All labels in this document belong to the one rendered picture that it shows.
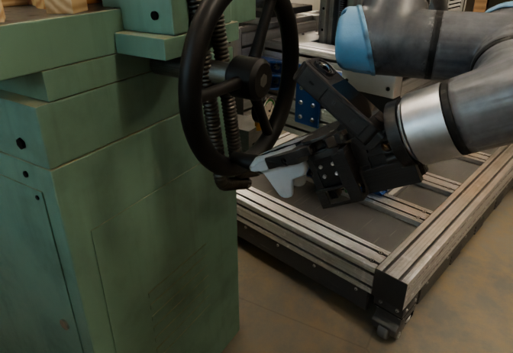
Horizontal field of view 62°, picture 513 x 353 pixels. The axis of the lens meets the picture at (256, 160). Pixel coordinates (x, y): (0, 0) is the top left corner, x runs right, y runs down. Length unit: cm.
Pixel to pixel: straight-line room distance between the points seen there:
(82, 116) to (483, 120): 49
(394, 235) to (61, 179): 99
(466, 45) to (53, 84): 48
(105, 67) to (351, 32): 35
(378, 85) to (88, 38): 61
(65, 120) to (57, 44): 10
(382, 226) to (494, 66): 100
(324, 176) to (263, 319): 90
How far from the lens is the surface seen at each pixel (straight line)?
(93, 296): 77
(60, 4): 63
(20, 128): 65
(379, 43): 50
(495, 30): 50
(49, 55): 60
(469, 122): 42
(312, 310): 137
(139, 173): 74
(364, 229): 136
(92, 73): 64
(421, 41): 50
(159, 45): 60
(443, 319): 145
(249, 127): 95
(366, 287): 124
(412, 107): 43
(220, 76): 63
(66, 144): 64
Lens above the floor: 98
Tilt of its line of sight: 26 degrees down
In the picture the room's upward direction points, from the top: straight up
